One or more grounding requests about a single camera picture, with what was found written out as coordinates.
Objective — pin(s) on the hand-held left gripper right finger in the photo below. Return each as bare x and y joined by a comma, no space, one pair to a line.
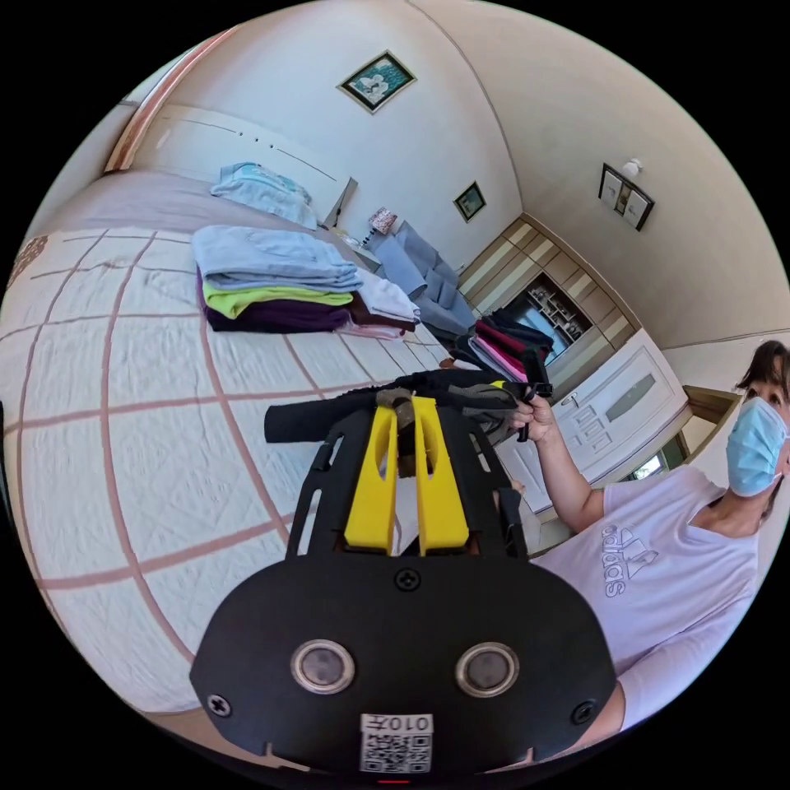
439,500

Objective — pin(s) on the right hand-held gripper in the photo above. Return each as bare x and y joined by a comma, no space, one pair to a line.
538,389

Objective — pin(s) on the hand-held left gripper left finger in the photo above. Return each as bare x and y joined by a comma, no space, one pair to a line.
370,494

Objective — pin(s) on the black long pants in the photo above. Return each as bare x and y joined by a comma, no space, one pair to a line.
308,421

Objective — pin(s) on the person's right forearm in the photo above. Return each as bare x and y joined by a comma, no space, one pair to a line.
571,481

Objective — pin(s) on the person's right hand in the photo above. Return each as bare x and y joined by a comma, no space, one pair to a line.
540,421

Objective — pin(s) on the pile of dark and pink clothes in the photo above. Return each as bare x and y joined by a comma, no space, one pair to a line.
506,345

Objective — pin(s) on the striped wooden cupboard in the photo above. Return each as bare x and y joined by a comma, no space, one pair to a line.
555,290

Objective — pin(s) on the white door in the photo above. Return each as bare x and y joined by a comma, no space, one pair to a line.
623,407

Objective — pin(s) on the grey armchair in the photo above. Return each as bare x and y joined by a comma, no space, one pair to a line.
426,278

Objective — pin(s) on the small green framed picture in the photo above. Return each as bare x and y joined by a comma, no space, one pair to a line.
470,201

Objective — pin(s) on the table lamp with patterned shade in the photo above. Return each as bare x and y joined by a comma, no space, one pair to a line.
381,221

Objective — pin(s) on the dark framed double picture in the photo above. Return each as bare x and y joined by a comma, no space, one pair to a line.
626,196

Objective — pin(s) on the person's body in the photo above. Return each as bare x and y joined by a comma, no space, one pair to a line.
666,574

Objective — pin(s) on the bed with checked quilt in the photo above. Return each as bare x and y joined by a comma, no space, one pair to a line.
123,463

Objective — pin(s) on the light blue pillow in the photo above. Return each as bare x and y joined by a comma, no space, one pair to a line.
262,188

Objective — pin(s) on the large framed flower picture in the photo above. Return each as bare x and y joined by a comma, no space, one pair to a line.
376,81

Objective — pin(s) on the white wall lamp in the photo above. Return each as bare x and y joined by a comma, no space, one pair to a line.
632,168

